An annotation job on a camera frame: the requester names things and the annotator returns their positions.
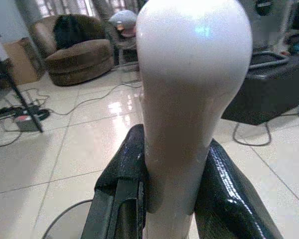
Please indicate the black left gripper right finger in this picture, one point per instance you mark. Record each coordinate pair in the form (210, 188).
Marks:
(229, 194)

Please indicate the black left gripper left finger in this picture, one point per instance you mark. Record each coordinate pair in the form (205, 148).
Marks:
(122, 179)

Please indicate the black storage bin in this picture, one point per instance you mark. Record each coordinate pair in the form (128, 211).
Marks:
(266, 87)

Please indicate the black power strip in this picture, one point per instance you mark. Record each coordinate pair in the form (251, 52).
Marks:
(22, 115)

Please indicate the brown round armchair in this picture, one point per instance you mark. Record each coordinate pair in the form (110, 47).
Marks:
(74, 54)

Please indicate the black metal table leg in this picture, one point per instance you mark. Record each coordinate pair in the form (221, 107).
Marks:
(13, 84)

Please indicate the cardboard box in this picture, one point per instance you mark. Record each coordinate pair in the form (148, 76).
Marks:
(21, 61)

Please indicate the black cloth on armchair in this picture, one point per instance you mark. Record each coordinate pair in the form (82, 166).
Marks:
(69, 31)

